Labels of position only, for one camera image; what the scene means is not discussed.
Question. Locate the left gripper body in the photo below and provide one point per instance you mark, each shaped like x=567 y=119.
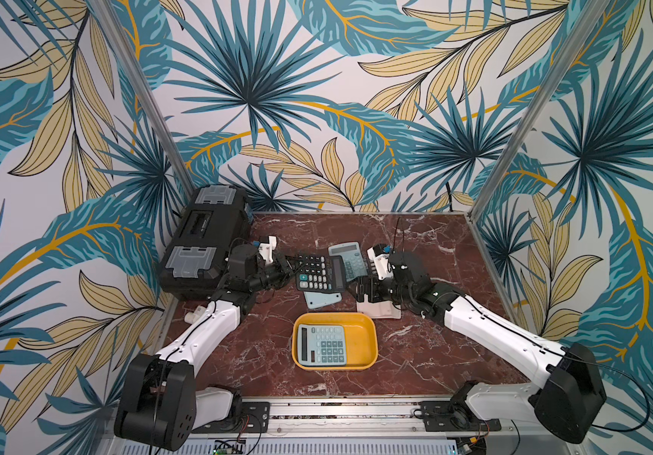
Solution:
x=267 y=276

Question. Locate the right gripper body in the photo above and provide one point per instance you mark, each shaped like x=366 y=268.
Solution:
x=372 y=282

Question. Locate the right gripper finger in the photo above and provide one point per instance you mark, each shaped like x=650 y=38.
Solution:
x=376 y=293
x=361 y=289

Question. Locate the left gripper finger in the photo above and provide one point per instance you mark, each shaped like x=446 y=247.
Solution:
x=284 y=280
x=288 y=263

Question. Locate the light blue calculator face up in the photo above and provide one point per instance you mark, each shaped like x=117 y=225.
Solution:
x=352 y=257

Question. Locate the black calculator face down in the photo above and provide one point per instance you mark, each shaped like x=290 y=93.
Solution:
x=320 y=274

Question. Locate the light blue calculator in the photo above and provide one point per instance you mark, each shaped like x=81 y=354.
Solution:
x=321 y=346

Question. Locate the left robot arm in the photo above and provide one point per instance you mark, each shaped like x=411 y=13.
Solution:
x=159 y=406

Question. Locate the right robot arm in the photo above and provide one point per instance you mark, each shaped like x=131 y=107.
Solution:
x=564 y=391

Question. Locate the pink calculator face down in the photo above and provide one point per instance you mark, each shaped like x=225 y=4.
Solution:
x=384 y=310

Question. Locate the light blue calculator face down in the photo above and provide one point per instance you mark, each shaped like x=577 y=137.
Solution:
x=316 y=300

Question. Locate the yellow plastic storage tray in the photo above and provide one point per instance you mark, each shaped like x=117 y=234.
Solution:
x=360 y=334

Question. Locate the black plastic toolbox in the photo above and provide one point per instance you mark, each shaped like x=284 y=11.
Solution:
x=195 y=260

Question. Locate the white pipe fitting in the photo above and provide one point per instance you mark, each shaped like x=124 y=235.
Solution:
x=197 y=315

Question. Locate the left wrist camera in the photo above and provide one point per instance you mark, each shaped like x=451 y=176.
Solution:
x=265 y=250

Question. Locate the aluminium mounting rail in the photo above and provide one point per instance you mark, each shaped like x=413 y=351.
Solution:
x=381 y=424

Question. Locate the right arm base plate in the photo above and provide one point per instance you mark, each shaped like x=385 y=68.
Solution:
x=447 y=416

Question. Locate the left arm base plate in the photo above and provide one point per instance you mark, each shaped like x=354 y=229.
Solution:
x=241 y=417

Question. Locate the left aluminium frame post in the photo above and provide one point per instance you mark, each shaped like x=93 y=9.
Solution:
x=118 y=40

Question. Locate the aluminium frame post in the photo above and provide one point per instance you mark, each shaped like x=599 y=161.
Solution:
x=565 y=58
x=118 y=40

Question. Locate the right aluminium frame post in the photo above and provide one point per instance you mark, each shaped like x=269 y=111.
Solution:
x=565 y=58

